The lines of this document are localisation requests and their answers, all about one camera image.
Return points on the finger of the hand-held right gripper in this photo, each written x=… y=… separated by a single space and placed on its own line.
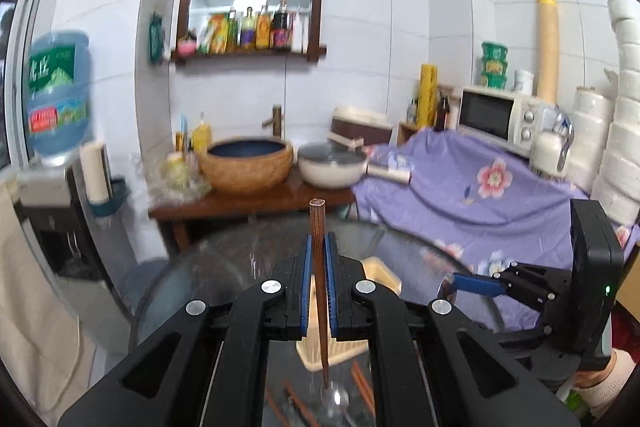
x=537 y=298
x=475 y=283

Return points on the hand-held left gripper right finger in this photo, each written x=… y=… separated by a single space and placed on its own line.
x=331 y=287

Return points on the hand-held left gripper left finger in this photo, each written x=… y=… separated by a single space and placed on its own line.
x=306 y=287

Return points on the cream plastic utensil basket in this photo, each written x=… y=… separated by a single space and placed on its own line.
x=382 y=277

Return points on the brown wooden chopstick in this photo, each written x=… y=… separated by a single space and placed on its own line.
x=275 y=407
x=362 y=387
x=300 y=404
x=316 y=227

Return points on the large metal spoon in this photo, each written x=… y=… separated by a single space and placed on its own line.
x=334 y=401

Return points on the person's right hand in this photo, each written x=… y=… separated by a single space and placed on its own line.
x=605 y=379

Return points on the purple floral cloth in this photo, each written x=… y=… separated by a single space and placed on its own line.
x=450 y=207

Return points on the round glass table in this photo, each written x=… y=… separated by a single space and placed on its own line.
x=210 y=267

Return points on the wooden washstand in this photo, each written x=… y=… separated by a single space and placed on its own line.
x=225 y=204

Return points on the cream pan with lid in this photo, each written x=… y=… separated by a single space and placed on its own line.
x=330 y=169

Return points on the woven-look wash basin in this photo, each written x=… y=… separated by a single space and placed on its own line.
x=245 y=172

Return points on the white thermos jug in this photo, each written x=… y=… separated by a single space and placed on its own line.
x=547 y=149

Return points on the brown and white rice cooker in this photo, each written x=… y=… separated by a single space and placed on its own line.
x=365 y=127

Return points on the small wooden crate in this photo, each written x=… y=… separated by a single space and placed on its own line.
x=409 y=133

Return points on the white microwave oven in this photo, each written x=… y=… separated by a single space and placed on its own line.
x=487 y=114

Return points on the clear plastic bag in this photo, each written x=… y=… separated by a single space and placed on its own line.
x=175 y=177

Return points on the brown glass bottle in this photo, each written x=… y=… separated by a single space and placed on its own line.
x=442 y=114

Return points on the small clear bottle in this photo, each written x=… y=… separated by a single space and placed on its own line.
x=412 y=113

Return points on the yellow dish soap bottle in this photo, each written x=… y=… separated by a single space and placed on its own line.
x=202 y=137

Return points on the yellow wrap roll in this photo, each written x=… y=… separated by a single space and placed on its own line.
x=428 y=97

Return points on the green instant noodle cup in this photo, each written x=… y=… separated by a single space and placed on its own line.
x=495 y=51
x=494 y=81
x=494 y=67

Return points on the white lidded container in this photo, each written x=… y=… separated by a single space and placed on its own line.
x=524 y=82

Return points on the teal cup holder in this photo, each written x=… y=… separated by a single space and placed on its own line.
x=117 y=197

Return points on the tall paper cup stack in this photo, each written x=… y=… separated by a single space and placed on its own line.
x=547 y=47

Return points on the stack of white paper cups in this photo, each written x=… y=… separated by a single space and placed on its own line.
x=95 y=172

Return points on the white squeeze bottle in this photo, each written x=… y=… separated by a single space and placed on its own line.
x=297 y=34

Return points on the dark soy sauce bottle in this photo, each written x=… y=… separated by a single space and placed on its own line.
x=281 y=29

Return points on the yellow oil bottle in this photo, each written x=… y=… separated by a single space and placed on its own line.
x=263 y=29

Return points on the purple label bottle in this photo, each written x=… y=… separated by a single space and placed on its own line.
x=247 y=32

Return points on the green bottle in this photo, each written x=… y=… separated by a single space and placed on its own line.
x=233 y=32

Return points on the pink bowl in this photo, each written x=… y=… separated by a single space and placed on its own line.
x=186 y=47

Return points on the yellow seasoning packet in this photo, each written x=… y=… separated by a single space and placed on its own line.
x=214 y=34

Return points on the beige cloth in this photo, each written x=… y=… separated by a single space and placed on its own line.
x=35 y=307

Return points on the water dispenser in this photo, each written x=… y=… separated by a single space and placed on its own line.
x=50 y=192

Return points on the green hanging packet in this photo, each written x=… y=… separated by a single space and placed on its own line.
x=156 y=37

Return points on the sliding window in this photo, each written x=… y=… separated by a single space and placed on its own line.
x=15 y=72

